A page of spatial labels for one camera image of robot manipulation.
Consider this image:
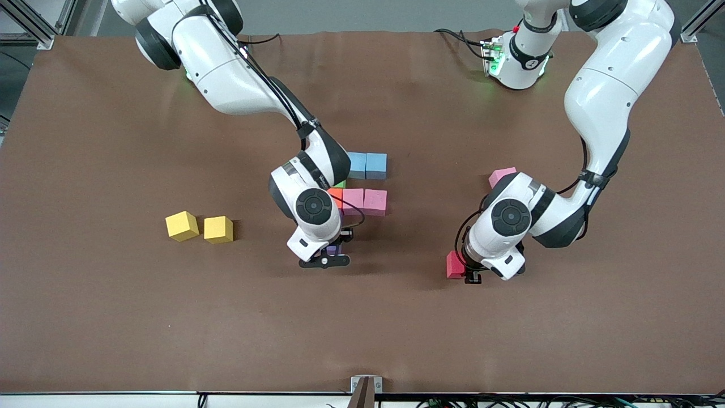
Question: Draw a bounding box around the red foam cube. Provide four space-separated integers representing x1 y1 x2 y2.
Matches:
446 250 467 279

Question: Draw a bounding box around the light pink dimpled foam cube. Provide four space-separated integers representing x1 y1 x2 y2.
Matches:
363 189 388 217

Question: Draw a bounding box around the brown table mat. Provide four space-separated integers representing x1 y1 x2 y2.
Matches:
0 29 725 394

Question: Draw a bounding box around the yellow foam cube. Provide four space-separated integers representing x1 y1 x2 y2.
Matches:
165 211 200 243
203 215 234 245

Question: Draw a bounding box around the gray metal mounting bracket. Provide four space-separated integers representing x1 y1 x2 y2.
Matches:
351 375 383 394

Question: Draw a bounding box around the brown camera pole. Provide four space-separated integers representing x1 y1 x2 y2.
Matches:
347 377 377 408

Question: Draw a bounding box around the white table edge rail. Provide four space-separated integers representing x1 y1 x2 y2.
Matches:
0 391 725 408

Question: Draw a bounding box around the aluminium frame post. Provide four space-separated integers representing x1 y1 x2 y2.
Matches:
0 0 56 50
679 0 725 44

